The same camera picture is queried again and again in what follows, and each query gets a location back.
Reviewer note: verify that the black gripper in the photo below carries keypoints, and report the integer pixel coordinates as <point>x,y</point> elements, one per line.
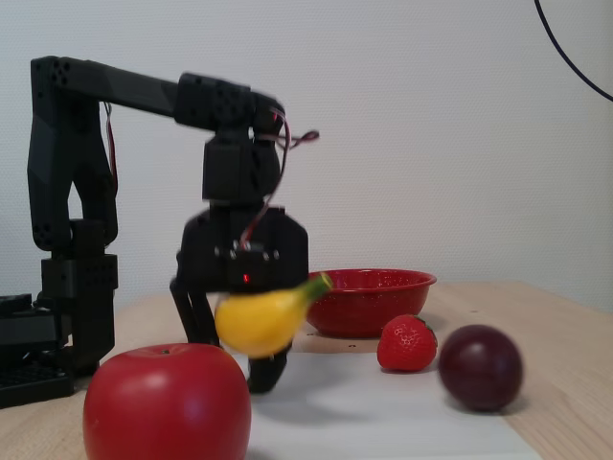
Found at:
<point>206,249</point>

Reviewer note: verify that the yellow plastic banana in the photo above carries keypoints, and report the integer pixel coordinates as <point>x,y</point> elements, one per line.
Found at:
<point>258,321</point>

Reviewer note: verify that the dark purple plastic plum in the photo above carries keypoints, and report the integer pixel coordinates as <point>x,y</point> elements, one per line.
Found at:
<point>479,369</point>

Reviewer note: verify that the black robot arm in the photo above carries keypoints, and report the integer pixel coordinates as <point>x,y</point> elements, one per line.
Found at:
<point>134,88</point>

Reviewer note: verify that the red speckled bowl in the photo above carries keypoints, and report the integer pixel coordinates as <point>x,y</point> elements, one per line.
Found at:
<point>369,306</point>

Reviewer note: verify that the red plastic apple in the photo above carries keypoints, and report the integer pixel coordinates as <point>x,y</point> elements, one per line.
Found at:
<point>163,407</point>

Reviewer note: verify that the white paper sheet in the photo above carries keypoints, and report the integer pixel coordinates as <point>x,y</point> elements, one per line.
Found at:
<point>359,421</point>

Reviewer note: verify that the red plastic strawberry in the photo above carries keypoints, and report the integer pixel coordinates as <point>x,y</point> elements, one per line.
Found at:
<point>404,342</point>

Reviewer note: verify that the black base clamp plate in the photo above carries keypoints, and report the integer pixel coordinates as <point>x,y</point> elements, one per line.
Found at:
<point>29,383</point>

